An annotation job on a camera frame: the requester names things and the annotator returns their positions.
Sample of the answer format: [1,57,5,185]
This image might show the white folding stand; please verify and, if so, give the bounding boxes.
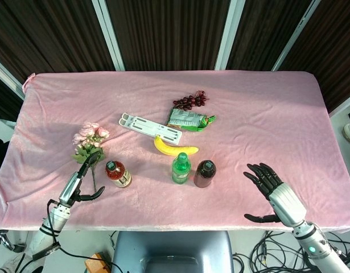
[118,113,183,146]

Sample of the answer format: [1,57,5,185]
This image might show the dark red grape bunch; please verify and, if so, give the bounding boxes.
[172,90,209,111]

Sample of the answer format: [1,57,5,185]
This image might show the red juice bottle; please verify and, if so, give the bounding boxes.
[105,160,133,189]

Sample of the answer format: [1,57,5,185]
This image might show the dark cola bottle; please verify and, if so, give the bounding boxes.
[193,159,217,188]

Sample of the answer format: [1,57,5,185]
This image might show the black floor cables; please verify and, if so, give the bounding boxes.
[233,231,350,273]

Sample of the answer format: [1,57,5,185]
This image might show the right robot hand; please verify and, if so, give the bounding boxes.
[242,163,307,228]

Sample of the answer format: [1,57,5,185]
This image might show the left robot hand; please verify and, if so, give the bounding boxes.
[58,155,106,206]

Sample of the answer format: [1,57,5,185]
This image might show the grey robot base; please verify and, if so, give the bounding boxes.
[111,230,234,273]

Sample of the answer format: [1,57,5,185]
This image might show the green snack bag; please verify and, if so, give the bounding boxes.
[166,107,217,133]

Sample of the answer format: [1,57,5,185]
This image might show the orange box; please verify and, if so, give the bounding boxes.
[84,252,112,273]

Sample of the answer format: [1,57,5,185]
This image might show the green soda bottle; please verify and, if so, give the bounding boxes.
[171,152,191,185]

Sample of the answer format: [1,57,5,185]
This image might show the pink artificial rose bouquet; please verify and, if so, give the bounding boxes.
[71,122,110,193]

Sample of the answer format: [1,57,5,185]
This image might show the pink fleece tablecloth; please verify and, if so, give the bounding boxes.
[0,70,350,234]

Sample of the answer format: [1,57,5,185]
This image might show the yellow banana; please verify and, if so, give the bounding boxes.
[154,135,200,157]

